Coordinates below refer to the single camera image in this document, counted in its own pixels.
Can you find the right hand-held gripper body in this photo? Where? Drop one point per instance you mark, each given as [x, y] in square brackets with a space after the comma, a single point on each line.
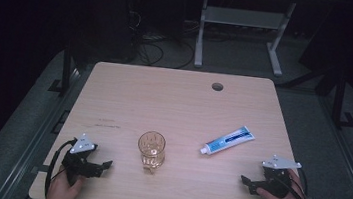
[276, 181]

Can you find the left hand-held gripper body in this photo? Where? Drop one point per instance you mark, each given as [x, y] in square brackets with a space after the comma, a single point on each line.
[82, 145]

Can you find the person's left hand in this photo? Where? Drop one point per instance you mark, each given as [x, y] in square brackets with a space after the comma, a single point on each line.
[61, 192]

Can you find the blue white toothpaste tube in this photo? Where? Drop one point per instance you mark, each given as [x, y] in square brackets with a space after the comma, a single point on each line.
[228, 140]

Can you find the amber glass cup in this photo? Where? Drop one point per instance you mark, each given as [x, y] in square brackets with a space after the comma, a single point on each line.
[151, 152]

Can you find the black metal stand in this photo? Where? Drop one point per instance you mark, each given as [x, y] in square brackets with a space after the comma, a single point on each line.
[340, 101]
[66, 70]

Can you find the grey metal table frame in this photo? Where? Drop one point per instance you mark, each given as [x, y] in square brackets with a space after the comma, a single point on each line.
[242, 18]

